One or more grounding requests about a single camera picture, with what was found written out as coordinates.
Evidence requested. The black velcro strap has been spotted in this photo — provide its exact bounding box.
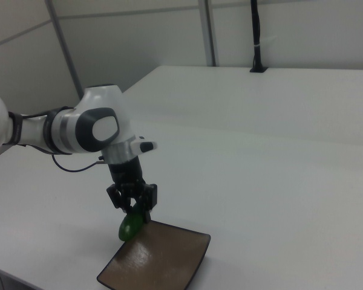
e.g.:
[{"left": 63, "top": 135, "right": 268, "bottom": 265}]
[{"left": 7, "top": 111, "right": 25, "bottom": 146}]

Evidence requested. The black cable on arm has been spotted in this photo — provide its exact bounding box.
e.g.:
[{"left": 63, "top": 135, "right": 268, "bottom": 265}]
[{"left": 51, "top": 153, "right": 106, "bottom": 173}]

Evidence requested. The green cucumber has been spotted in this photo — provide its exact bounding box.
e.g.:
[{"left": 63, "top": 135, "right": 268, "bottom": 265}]
[{"left": 117, "top": 204, "right": 146, "bottom": 242}]

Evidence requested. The black pole with base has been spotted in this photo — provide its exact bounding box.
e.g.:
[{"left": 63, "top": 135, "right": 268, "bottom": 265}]
[{"left": 249, "top": 0, "right": 269, "bottom": 74}]

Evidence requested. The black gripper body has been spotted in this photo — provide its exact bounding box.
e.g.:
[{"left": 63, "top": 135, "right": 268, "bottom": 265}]
[{"left": 108, "top": 157, "right": 146, "bottom": 201}]

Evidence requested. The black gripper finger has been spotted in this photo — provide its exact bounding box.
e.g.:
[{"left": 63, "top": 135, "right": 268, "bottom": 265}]
[
  {"left": 106, "top": 184, "right": 132, "bottom": 216},
  {"left": 136, "top": 182, "right": 159, "bottom": 225}
]

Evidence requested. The square brown ceramic plate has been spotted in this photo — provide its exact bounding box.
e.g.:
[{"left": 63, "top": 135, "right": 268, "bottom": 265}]
[{"left": 96, "top": 219, "right": 212, "bottom": 290}]

